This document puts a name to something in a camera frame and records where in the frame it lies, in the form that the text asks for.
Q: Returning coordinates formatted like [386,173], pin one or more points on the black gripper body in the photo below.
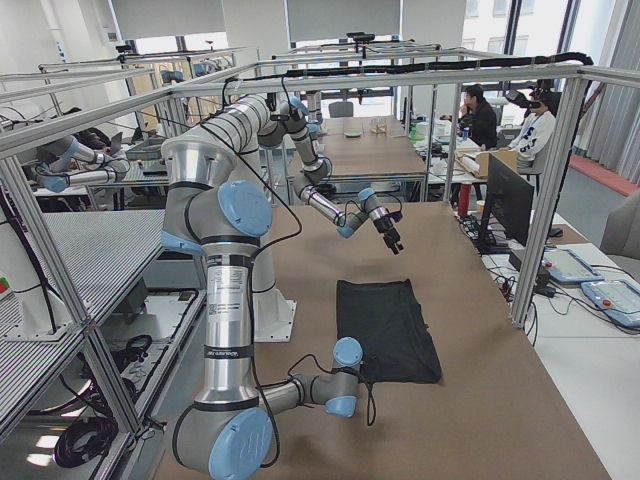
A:
[386,227]

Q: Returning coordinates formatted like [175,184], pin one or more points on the black printed t-shirt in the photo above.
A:
[387,321]

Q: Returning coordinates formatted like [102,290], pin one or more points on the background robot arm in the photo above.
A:
[66,162]

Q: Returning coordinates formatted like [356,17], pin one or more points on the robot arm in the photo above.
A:
[212,213]
[290,119]

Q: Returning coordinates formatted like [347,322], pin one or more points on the black Huawei monitor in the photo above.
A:
[509,200]

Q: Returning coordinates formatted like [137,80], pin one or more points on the seated man in black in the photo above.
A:
[478,115]

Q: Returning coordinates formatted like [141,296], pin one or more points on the teach pendant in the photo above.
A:
[618,299]
[566,267]

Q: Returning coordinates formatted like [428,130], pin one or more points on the person in white sweater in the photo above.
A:
[538,125]

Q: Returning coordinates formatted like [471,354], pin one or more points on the grey slatted work table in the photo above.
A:
[93,260]

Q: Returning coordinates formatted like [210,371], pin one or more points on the aluminium frame post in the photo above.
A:
[553,176]

